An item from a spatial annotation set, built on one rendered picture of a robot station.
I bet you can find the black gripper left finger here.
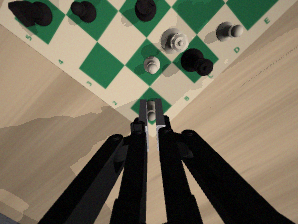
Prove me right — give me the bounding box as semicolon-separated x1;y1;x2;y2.
37;99;149;224

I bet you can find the white pawn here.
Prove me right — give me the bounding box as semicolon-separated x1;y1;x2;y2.
216;21;243;41
147;100;156;121
144;56;160;74

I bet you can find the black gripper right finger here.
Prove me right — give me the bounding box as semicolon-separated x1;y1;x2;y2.
155;98;295;224

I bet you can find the green and white chessboard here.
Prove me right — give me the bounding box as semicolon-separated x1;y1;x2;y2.
0;0;297;122

